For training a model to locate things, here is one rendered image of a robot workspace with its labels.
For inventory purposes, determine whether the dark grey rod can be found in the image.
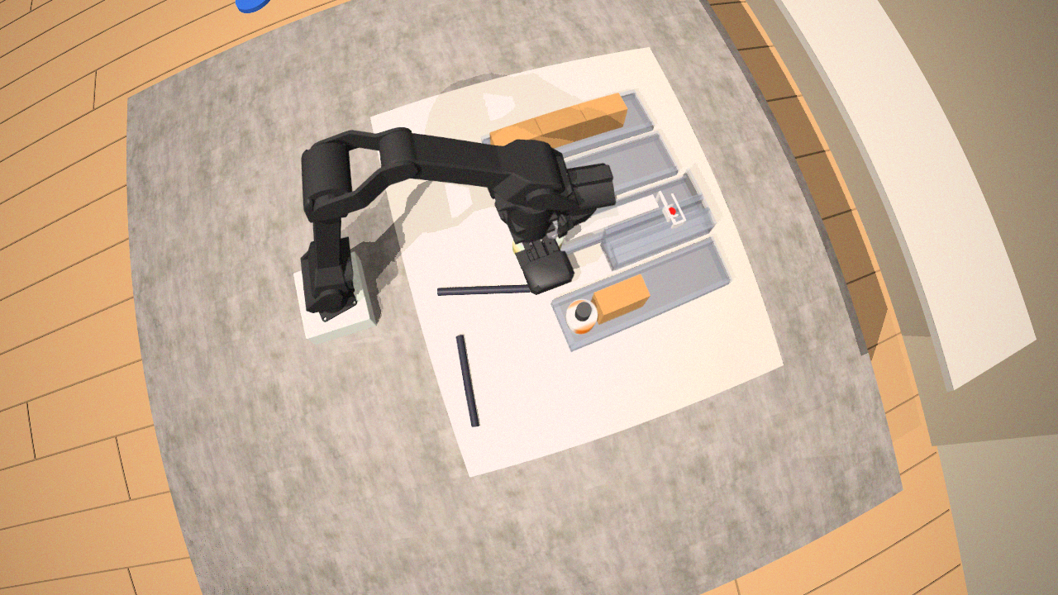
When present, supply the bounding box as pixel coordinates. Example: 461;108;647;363
437;285;530;296
455;335;479;428

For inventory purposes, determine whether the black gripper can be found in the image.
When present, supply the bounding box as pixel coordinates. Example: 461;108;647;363
494;201;574;295

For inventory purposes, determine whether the orange block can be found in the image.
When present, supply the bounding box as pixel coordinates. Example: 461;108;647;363
578;93;628;139
590;275;651;325
535;105;586;148
490;118;542;146

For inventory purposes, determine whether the white bar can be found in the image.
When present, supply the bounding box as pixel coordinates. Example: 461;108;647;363
563;191;686;246

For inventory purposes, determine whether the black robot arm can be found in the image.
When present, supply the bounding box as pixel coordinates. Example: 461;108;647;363
300;126;616;322

